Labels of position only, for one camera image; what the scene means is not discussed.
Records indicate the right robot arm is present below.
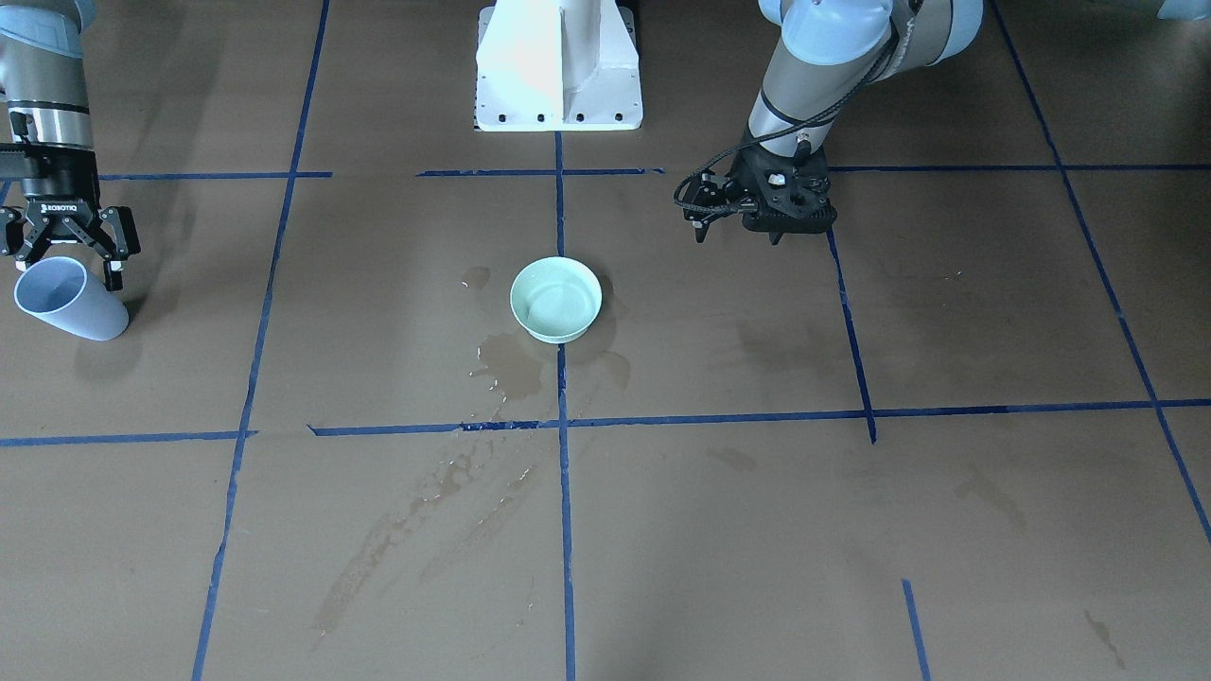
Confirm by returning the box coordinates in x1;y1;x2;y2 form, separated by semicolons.
1;1;140;292

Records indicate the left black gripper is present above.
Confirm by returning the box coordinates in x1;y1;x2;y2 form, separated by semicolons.
691;144;836;246

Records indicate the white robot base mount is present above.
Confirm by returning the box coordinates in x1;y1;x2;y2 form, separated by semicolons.
474;1;644;132

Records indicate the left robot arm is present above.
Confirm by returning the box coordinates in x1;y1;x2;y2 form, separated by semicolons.
675;1;985;244

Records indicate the grey-blue plastic cup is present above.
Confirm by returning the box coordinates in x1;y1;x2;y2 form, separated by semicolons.
13;257;130;341

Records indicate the light green bowl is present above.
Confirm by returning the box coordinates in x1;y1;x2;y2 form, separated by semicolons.
509;257;603;344

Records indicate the brown paper table cover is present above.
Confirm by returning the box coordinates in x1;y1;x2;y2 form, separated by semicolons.
2;1;1209;680

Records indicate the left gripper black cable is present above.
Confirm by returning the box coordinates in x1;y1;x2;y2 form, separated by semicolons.
675;19;911;221

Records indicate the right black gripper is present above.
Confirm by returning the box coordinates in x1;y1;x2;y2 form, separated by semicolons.
1;144;140;290

